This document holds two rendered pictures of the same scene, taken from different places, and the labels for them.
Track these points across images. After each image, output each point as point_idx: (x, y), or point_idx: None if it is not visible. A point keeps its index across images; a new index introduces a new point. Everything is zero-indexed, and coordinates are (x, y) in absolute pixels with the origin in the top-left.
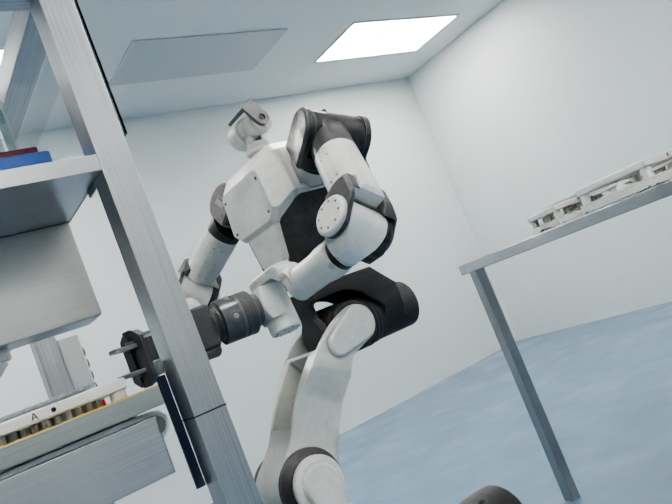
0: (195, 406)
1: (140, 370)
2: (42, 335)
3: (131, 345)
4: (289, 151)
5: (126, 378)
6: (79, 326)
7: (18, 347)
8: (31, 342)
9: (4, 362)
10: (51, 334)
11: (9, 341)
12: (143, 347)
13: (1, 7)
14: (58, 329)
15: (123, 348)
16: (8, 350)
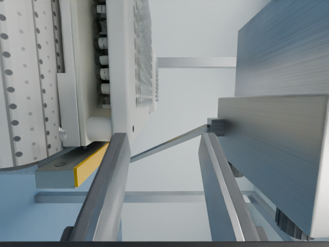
0: None
1: (99, 196)
2: (242, 123)
3: (238, 196)
4: None
5: (111, 137)
6: (283, 185)
7: (229, 161)
8: (236, 158)
9: (207, 124)
10: (249, 149)
11: (227, 97)
12: (229, 242)
13: None
14: (255, 115)
15: (219, 156)
16: (220, 119)
